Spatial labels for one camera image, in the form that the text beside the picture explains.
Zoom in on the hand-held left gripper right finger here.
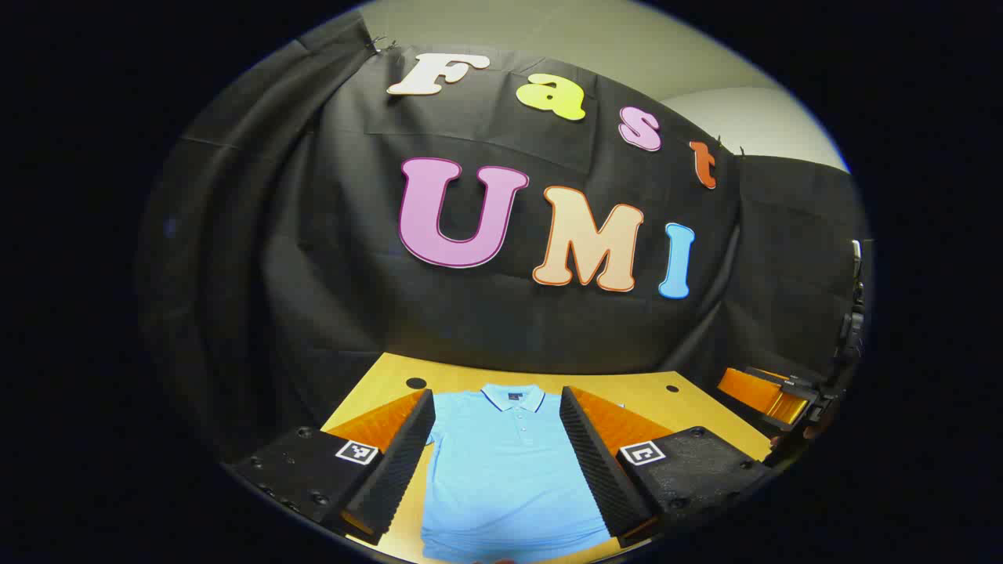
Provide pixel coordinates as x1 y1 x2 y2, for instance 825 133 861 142
559 385 773 549

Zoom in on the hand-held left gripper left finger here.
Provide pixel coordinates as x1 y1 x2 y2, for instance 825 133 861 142
227 389 436 547

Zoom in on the light blue T-shirt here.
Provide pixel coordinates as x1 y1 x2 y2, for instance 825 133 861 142
421 383 628 564

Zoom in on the black backdrop cloth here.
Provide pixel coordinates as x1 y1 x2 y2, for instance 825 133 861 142
137 12 872 463

